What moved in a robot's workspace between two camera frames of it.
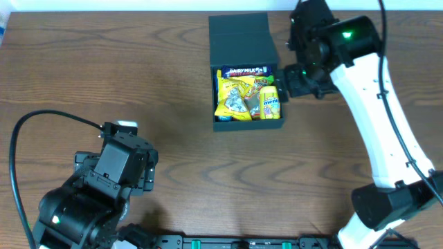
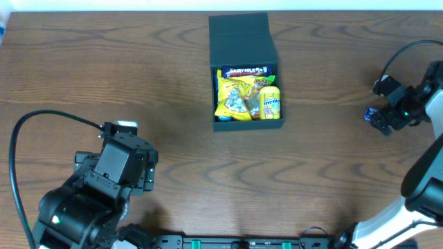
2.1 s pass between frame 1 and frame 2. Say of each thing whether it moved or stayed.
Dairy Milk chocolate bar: stayed
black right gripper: moved
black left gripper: stayed
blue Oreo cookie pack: stayed
